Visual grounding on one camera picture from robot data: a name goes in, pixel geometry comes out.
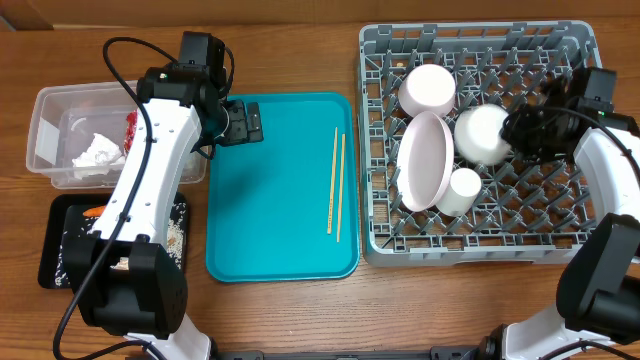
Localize small bowl with food scraps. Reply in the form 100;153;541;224
454;104;511;166

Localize black plastic tray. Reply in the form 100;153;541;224
37;192;190;290

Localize spilled rice and nut scraps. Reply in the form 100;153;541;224
53;202;187;288

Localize white cup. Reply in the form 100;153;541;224
436;168;482;217

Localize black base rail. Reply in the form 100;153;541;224
215;345;489;360

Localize red snack wrapper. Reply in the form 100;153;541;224
123;111;138;155

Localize pink bowl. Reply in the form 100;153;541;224
398;64;456;117

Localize orange carrot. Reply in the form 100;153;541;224
83;205;106;217

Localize grey dishwasher rack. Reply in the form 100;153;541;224
359;21;604;267

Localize left wooden chopstick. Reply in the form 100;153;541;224
327;127;338;235

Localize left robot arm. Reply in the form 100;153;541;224
62;31;264;359

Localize teal plastic tray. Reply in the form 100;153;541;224
205;92;360;283

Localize clear plastic bin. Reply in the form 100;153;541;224
25;78;208;190

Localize large pink plate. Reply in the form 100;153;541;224
396;111;454;212

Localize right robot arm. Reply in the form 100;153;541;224
469;67;639;359

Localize white tissue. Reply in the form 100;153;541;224
72;133;126;180

